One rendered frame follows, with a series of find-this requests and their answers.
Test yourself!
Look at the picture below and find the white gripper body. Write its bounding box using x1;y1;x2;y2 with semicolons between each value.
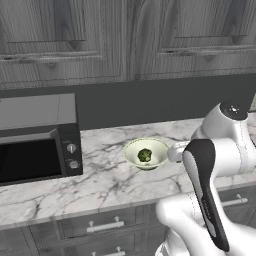
167;141;191;164

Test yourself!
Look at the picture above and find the pale green bowl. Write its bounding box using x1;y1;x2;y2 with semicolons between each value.
122;137;171;171

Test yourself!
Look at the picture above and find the green broccoli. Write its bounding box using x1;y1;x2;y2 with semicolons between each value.
137;148;154;164

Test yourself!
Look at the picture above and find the grey drawer front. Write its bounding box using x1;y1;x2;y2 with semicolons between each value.
65;232;150;256
218;185;256;214
58;205;150;240

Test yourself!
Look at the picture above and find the grey wood cupboard door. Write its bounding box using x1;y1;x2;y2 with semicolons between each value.
0;0;130;90
128;0;256;81

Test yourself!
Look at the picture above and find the black microwave oven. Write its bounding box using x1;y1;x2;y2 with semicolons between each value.
0;92;84;187

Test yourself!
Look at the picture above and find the grey base cupboard door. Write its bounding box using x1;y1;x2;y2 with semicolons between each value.
0;225;38;256

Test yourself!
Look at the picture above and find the white drawer handle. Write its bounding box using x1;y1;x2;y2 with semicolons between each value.
220;193;249;208
90;246;127;256
86;216;126;234

